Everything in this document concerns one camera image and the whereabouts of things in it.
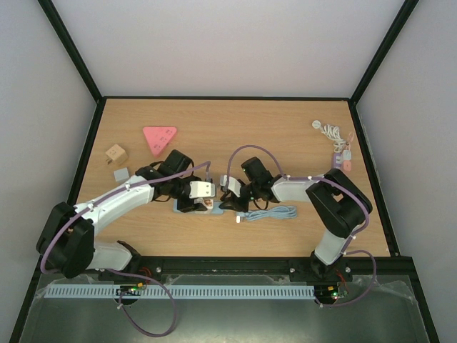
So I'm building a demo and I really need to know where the light blue cable duct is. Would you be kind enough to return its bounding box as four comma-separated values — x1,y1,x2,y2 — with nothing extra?
44,284,315,300

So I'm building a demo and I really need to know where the pink plug on purple strip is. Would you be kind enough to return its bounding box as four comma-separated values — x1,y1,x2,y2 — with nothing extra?
342,160,352,172

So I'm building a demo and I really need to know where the white 66W USB charger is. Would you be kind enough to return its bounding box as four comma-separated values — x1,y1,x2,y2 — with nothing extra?
114,167,130,184

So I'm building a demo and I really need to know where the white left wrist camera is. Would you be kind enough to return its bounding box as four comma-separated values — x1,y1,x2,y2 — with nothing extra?
189,181,216,199

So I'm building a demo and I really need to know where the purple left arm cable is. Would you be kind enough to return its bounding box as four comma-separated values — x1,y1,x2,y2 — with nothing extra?
41,161,214,337

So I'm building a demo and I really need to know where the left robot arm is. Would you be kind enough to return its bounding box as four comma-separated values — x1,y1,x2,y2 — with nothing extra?
36,149,216,279

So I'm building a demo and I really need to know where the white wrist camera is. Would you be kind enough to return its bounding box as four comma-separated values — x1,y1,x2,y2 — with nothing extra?
219,174,242,197
189,181,216,199

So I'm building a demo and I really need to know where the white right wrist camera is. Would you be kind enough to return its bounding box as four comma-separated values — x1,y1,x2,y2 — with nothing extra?
219,174,242,197

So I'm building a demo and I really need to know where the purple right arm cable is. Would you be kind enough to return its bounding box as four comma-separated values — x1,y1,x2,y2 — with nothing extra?
227,144,378,308

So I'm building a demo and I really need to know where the white cube plug red pattern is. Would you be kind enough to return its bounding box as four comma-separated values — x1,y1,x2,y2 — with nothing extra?
200,198,214,212

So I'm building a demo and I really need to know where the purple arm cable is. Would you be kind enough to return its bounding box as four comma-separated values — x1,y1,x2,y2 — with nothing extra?
41,161,214,337
227,144,378,308

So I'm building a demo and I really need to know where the light blue power cord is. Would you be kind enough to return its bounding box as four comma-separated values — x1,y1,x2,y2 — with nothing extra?
235,205,299,224

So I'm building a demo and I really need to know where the white coiled cord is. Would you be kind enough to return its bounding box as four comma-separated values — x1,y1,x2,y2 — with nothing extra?
311,119,349,151

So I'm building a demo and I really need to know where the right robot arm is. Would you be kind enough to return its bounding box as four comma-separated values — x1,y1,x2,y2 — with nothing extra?
219,157,373,280

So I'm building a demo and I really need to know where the white plug on purple strip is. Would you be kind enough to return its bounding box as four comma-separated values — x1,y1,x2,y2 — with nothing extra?
341,149,352,161

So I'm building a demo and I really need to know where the light blue power strip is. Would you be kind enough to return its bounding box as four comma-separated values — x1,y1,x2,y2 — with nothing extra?
173,199,224,215

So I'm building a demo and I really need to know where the beige dragon cube plug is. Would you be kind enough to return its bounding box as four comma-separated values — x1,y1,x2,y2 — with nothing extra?
105,144,129,165

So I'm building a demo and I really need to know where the pink triangular power strip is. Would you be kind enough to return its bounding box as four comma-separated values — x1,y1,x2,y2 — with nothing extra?
143,126,177,157

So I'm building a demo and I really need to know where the purple power strip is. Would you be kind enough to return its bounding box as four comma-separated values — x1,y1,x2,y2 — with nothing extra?
331,152,343,169

